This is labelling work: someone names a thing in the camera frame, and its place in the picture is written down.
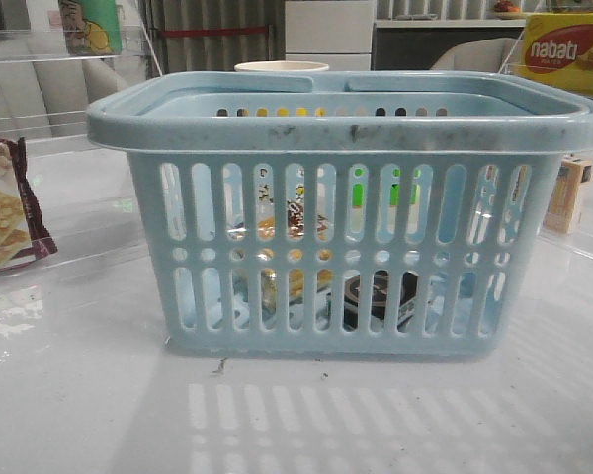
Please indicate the packaged bread with chocolate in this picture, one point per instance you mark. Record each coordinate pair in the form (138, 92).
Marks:
(282, 276)

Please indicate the light blue plastic basket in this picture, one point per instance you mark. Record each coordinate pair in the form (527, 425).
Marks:
(446, 175)

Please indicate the white paper cup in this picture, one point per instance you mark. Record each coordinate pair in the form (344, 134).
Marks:
(281, 66)

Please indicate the white drawer cabinet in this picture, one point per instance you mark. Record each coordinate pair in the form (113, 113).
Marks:
(337, 33)

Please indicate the white shelf with dark cabinet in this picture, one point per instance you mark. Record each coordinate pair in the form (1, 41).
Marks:
(417, 45)

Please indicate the tan biscuit box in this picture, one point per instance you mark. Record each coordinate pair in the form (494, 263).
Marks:
(565, 206)

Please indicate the beige armchair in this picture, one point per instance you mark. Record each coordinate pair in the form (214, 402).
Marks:
(488, 55)

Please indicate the maroon cracker snack bag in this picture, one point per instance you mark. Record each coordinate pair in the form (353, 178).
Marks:
(23, 236)

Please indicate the green cartoon snack package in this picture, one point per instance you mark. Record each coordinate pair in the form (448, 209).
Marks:
(90, 27)

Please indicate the clear acrylic left shelf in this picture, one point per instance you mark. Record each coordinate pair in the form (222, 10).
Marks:
(45, 90)

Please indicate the yellow nabati wafer box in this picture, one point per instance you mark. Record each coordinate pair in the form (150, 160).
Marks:
(557, 50)

